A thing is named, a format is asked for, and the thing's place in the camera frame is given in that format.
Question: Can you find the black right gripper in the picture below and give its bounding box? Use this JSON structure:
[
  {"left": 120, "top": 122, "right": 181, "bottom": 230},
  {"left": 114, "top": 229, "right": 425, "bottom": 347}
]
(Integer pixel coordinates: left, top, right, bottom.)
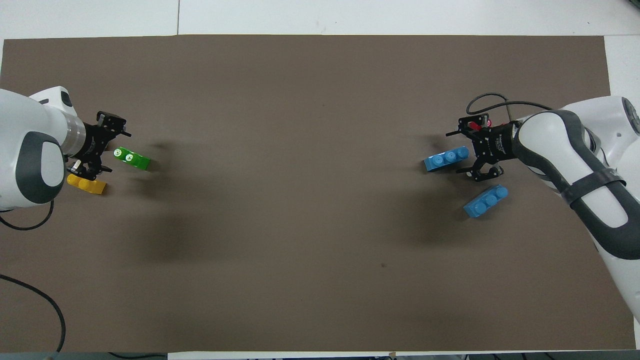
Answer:
[{"left": 446, "top": 114, "right": 521, "bottom": 182}]

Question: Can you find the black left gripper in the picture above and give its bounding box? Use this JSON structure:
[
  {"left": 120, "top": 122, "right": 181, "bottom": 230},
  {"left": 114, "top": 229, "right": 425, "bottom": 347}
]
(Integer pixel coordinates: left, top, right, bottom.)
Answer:
[{"left": 67, "top": 111, "right": 133, "bottom": 182}]

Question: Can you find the green two-stud toy block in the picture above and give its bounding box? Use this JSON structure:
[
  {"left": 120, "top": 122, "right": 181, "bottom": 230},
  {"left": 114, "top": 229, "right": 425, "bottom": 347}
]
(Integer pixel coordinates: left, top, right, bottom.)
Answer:
[{"left": 114, "top": 146, "right": 152, "bottom": 172}]

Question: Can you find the blue three-stud toy block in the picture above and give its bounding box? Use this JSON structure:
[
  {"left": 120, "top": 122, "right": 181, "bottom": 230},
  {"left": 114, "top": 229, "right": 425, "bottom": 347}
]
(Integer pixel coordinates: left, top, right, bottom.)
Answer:
[
  {"left": 463, "top": 184, "right": 509, "bottom": 218},
  {"left": 423, "top": 146, "right": 471, "bottom": 173}
]

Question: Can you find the yellow two-stud toy block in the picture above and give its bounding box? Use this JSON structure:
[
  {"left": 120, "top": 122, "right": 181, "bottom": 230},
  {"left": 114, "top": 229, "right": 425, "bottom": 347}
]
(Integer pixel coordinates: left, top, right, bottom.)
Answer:
[{"left": 66, "top": 173, "right": 108, "bottom": 195}]

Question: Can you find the brown table mat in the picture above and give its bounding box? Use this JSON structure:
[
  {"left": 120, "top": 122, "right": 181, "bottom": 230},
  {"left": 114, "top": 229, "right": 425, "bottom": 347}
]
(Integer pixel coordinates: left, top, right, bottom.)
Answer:
[{"left": 0, "top": 34, "right": 637, "bottom": 353}]

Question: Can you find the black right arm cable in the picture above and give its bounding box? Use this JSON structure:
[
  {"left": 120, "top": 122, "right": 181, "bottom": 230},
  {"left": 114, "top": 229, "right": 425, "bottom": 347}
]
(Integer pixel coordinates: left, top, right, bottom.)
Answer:
[{"left": 466, "top": 92, "right": 553, "bottom": 121}]

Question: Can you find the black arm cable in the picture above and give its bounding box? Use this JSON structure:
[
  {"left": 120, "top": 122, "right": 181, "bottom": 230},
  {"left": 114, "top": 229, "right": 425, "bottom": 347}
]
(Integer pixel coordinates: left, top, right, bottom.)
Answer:
[
  {"left": 466, "top": 92, "right": 553, "bottom": 121},
  {"left": 0, "top": 199, "right": 67, "bottom": 354}
]

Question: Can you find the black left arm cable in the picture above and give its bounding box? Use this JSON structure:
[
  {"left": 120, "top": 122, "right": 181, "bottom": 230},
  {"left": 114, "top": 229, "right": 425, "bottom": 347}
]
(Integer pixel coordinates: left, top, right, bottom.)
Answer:
[{"left": 0, "top": 199, "right": 67, "bottom": 354}]

